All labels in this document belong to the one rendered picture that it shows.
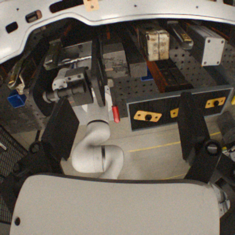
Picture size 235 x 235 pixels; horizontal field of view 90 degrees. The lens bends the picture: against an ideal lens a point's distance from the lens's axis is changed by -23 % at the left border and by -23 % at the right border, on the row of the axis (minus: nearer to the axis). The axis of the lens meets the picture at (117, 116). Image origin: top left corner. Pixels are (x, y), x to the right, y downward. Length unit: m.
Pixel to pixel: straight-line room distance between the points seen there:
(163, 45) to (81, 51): 0.27
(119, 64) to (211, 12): 0.38
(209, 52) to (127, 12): 0.26
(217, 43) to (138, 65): 0.25
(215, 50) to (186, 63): 0.53
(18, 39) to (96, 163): 0.55
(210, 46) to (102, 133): 0.56
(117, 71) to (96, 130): 0.34
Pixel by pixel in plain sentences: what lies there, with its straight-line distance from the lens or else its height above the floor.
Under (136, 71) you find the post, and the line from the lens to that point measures 0.43.
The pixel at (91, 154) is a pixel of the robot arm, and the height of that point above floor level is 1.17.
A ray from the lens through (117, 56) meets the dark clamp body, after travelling 0.42.
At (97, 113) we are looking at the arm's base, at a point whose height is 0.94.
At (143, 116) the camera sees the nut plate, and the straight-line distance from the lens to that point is 0.46.
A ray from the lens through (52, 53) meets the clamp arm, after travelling 0.46.
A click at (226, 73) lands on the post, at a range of 0.69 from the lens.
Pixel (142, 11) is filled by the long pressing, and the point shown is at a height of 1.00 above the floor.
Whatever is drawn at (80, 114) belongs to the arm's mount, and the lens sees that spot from 0.98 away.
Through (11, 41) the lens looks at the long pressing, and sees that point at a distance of 0.56.
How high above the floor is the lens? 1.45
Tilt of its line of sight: 41 degrees down
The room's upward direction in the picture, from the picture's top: 173 degrees clockwise
